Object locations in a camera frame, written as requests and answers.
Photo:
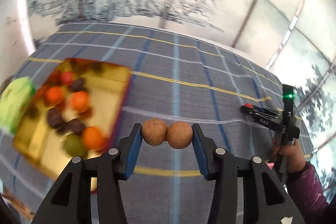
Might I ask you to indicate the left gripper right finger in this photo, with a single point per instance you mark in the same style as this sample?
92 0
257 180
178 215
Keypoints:
265 199

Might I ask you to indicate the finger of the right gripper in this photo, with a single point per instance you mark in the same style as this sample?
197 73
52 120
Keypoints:
267 111
262 119

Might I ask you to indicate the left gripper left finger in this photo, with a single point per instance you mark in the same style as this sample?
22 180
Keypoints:
69 199

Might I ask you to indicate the green lime fruit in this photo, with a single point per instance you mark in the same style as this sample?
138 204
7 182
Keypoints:
74 146

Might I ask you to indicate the large orange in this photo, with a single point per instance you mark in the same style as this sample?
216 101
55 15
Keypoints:
93 138

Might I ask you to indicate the dark brown passion fruit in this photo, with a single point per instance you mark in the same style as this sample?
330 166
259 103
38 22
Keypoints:
54 118

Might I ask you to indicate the orange mandarin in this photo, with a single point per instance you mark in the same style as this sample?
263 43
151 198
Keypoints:
80 101

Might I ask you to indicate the small orange tangerine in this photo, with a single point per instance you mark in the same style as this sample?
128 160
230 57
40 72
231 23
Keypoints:
54 95

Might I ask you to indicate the red cherry tomato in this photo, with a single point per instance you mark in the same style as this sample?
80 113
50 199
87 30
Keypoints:
248 105
67 78

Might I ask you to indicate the purple right sleeve forearm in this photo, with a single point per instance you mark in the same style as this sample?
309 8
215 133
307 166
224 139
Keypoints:
305 189

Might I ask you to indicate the person's right hand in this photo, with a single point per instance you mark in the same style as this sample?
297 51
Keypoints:
293 152

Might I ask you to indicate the wooden chair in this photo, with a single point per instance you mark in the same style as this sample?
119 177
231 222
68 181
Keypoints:
19 206

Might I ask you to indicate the red gold toffee tin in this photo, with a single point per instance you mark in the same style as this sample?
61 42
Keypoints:
107 84

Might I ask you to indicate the plaid grey blue tablecloth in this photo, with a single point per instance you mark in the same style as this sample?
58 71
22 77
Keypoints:
175 78

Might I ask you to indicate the landscape painted folding screen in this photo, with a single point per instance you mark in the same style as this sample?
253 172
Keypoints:
293 39

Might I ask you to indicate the green tissue pack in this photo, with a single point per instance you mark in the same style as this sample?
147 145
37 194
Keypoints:
14 101

